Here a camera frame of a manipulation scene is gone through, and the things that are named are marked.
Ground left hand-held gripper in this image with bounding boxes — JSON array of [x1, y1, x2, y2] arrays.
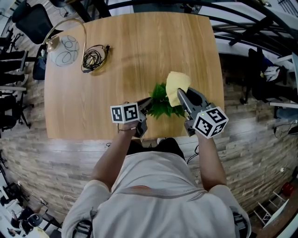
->
[[110, 97, 154, 139]]

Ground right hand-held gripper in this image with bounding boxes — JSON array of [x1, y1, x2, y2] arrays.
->
[[176, 86, 230, 140]]

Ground green plant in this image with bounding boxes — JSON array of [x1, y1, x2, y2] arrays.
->
[[146, 82, 187, 120]]

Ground yellow cloth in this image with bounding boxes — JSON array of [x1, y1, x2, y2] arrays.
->
[[165, 71, 192, 108]]

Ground person's left forearm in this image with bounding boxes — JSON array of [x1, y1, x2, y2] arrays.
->
[[91, 122, 138, 194]]

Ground person's right forearm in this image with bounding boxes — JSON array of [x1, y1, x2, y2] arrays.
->
[[196, 132, 228, 192]]

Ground black wristband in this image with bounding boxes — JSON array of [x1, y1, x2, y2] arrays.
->
[[116, 126, 138, 133]]

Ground person's black trousers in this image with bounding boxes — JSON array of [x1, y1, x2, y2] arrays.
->
[[127, 137, 186, 161]]

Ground white crumpled garment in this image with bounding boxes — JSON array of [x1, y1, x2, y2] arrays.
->
[[260, 58, 280, 82]]

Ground brass lamp with white globe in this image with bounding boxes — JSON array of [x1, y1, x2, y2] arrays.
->
[[42, 18, 109, 74]]

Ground person's light grey shirt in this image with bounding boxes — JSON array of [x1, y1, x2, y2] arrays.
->
[[61, 151, 252, 238]]

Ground black metal railing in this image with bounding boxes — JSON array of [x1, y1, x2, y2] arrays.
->
[[93, 0, 298, 57]]

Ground red round object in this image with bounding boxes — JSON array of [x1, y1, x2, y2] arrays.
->
[[282, 182, 296, 198]]

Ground black mesh office chair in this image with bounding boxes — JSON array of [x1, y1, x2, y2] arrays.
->
[[11, 3, 64, 81]]

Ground black floor cable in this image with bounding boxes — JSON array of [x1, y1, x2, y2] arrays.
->
[[185, 145, 200, 165], [273, 119, 298, 140]]

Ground black coiled lamp cable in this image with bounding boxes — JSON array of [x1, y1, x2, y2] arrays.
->
[[81, 44, 111, 74]]

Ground grey harness strap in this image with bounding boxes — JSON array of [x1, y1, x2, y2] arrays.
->
[[232, 212, 248, 233], [73, 219, 94, 238]]

